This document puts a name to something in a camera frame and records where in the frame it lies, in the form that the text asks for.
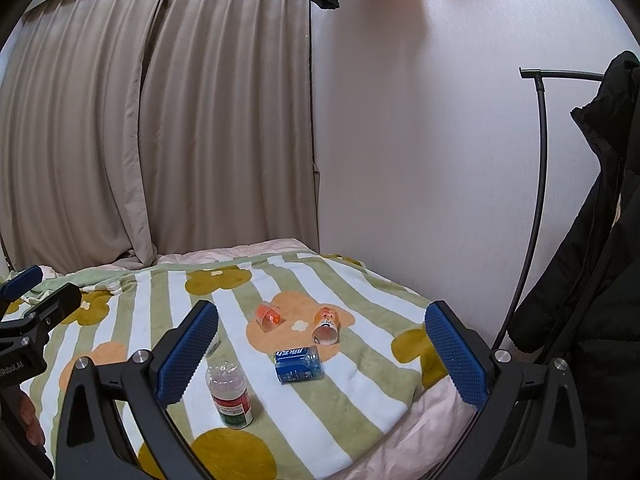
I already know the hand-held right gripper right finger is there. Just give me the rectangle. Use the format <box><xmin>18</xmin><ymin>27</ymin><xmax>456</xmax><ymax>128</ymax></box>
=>
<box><xmin>424</xmin><ymin>300</ymin><xmax>589</xmax><ymax>480</ymax></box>

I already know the orange plastic cup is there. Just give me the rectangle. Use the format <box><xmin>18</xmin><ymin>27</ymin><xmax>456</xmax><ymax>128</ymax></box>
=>
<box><xmin>255</xmin><ymin>301</ymin><xmax>284</xmax><ymax>333</ymax></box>

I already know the blue drink can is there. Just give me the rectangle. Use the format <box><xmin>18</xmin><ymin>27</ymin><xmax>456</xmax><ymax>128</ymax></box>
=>
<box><xmin>273</xmin><ymin>346</ymin><xmax>323</xmax><ymax>386</ymax></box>

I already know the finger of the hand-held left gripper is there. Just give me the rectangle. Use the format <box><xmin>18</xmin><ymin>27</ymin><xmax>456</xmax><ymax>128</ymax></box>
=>
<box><xmin>0</xmin><ymin>265</ymin><xmax>44</xmax><ymax>307</ymax></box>
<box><xmin>0</xmin><ymin>283</ymin><xmax>82</xmax><ymax>361</ymax></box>

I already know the person's left hand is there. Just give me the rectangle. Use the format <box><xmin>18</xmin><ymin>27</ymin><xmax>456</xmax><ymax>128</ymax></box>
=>
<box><xmin>18</xmin><ymin>389</ymin><xmax>47</xmax><ymax>450</ymax></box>

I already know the green striped printed blanket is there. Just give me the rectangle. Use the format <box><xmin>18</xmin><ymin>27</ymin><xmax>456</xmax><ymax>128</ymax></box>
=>
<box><xmin>0</xmin><ymin>252</ymin><xmax>451</xmax><ymax>480</ymax></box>

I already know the black metal clothes rack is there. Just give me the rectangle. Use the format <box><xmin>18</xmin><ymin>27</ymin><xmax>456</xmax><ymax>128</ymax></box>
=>
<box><xmin>491</xmin><ymin>66</ymin><xmax>607</xmax><ymax>352</ymax></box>

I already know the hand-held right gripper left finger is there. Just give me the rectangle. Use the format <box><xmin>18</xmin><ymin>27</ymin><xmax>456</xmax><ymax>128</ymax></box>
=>
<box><xmin>54</xmin><ymin>300</ymin><xmax>221</xmax><ymax>480</ymax></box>

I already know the orange character small bottle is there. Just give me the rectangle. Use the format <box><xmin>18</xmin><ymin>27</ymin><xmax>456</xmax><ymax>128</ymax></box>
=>
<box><xmin>312</xmin><ymin>308</ymin><xmax>341</xmax><ymax>347</ymax></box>

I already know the clear bottle red green label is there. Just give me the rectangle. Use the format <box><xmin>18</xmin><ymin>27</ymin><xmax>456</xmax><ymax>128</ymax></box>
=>
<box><xmin>206</xmin><ymin>361</ymin><xmax>255</xmax><ymax>431</ymax></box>

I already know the black padded jacket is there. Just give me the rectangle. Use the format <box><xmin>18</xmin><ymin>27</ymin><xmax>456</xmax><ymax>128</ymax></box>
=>
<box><xmin>510</xmin><ymin>50</ymin><xmax>640</xmax><ymax>480</ymax></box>

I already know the beige curtain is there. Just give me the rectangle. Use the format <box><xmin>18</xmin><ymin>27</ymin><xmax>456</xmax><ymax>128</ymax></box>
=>
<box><xmin>0</xmin><ymin>0</ymin><xmax>322</xmax><ymax>275</ymax></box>

